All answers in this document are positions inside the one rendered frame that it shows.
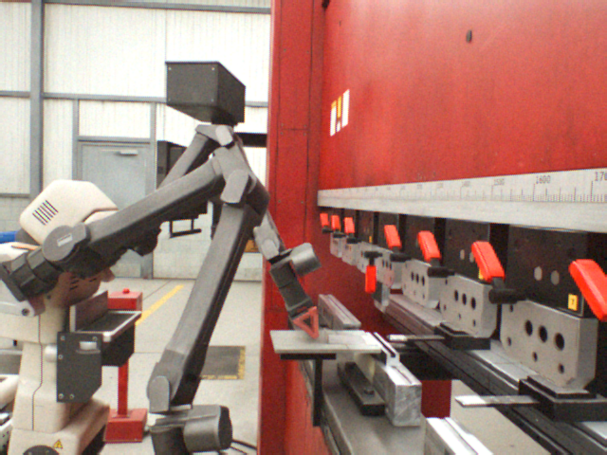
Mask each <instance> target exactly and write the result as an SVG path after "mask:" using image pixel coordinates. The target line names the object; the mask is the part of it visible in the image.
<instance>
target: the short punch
mask: <svg viewBox="0 0 607 455"><path fill-rule="evenodd" d="M389 294H390V288H389V287H387V286H385V285H384V284H382V283H381V282H379V281H378V280H377V285H376V292H374V293H372V298H373V299H375V306H376V307H377V308H379V309H380V310H381V311H382V312H383V313H384V314H385V305H389Z"/></svg>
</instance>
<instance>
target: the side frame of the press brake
mask: <svg viewBox="0 0 607 455"><path fill-rule="evenodd" d="M321 2H322V0H270V26H269V54H268V83H267V168H266V188H267V191H268V193H269V197H270V199H269V203H268V206H267V209H268V212H269V214H270V217H271V219H272V221H273V223H274V225H275V227H276V228H277V231H278V233H279V236H281V238H282V240H283V242H284V244H285V248H286V249H289V248H293V247H296V246H300V245H302V244H304V243H310V244H311V245H312V246H313V247H314V249H315V251H316V253H317V255H318V256H319V259H320V261H321V263H322V267H321V268H319V269H317V270H315V271H313V272H311V273H309V274H307V275H305V276H303V277H301V275H300V274H299V275H298V274H297V273H296V271H295V269H294V267H293V265H292V264H291V262H289V263H290V265H291V266H292V268H293V270H294V272H295V274H296V276H297V279H298V281H299V282H300V284H301V286H302V287H303V290H304V292H305V293H307V294H308V295H309V296H310V298H311V299H312V300H313V302H314V304H315V305H314V306H313V307H315V306H316V307H317V308H318V312H319V294H324V295H327V294H332V295H333V296H334V297H335V298H336V299H337V300H338V301H339V302H340V303H341V304H342V305H343V306H344V307H345V308H346V309H347V310H348V311H349V312H350V313H351V314H352V315H353V316H354V317H355V318H356V319H357V320H358V321H359V322H360V323H361V327H359V331H364V332H365V333H370V334H371V335H372V336H374V333H378V334H379V335H380V336H381V337H382V339H383V340H384V341H385V342H386V343H402V341H390V340H388V339H387V338H386V336H404V335H403V334H401V333H400V332H399V331H398V330H397V329H396V328H395V327H394V326H393V325H391V324H390V323H389V322H388V321H386V320H385V319H384V318H383V317H382V313H383V312H382V311H381V310H380V309H379V308H377V307H376V306H375V299H373V298H372V293H367V292H366V291H365V279H366V274H365V273H363V272H361V271H360V270H358V268H357V266H356V265H350V264H348V263H346V262H345V261H343V260H342V257H336V256H334V255H333V254H331V253H330V234H322V229H323V228H324V227H323V226H322V218H321V214H322V213H325V214H326V216H327V222H328V228H327V229H330V230H331V227H332V226H331V220H330V216H332V208H333V207H326V206H318V195H319V175H320V149H321V125H322V76H323V52H324V12H325V10H326V8H327V7H325V6H322V5H321ZM270 266H271V264H270V263H269V262H268V261H267V258H266V257H265V256H264V255H263V283H262V311H261V340H260V369H259V397H258V426H257V455H285V448H284V436H285V383H286V360H281V359H280V357H279V353H275V351H274V349H273V345H272V341H271V337H270V333H269V332H270V331H290V330H289V328H288V326H287V315H288V312H287V310H286V307H285V301H284V299H283V297H282V295H281V293H280V292H279V289H278V288H277V287H276V285H275V283H274V281H273V280H272V278H271V276H270V274H269V273H268V271H269V269H270V268H271V267H270ZM418 381H419V382H420V383H421V384H422V393H421V413H422V414H423V415H424V416H425V417H426V418H438V419H444V418H446V417H450V414H451V380H418Z"/></svg>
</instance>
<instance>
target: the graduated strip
mask: <svg viewBox="0 0 607 455"><path fill-rule="evenodd" d="M318 198H352V199H430V200H506V201H583V202H607V169H594V170H582V171H571V172H558V173H536V174H524V175H511V176H500V177H489V178H484V177H476V178H465V179H452V180H440V181H430V182H417V183H405V184H394V185H382V186H370V187H358V188H346V189H333V190H323V191H319V195H318Z"/></svg>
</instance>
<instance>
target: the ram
mask: <svg viewBox="0 0 607 455"><path fill-rule="evenodd" d="M347 89H349V100H348V122H347V124H346V125H345V126H343V127H342V106H343V93H344V92H345V91H346V90H347ZM340 96H341V97H340ZM339 97H340V117H339V118H338V98H339ZM334 102H336V116H335V133H334V134H333V135H331V136H330V126H331V105H332V104H333V103H334ZM338 120H339V121H340V129H339V130H338V131H337V121H338ZM594 169H607V0H331V1H330V3H329V5H328V6H327V8H326V10H325V12H324V52H323V76H322V125H321V149H320V175H319V191H323V190H333V189H346V188H358V187H370V186H382V185H394V184H405V183H417V182H430V181H440V180H452V179H465V178H476V177H484V178H489V177H500V176H511V175H524V174H536V173H558V172H571V171H582V170H594ZM318 206H326V207H335V208H345V209H364V210H373V211H382V212H392V213H402V214H411V215H421V216H431V217H440V218H450V219H459V220H470V221H479V222H489V223H497V224H508V225H517V226H527V227H537V228H554V229H564V230H574V231H584V232H594V233H603V234H607V202H583V201H506V200H430V199H352V198H318Z"/></svg>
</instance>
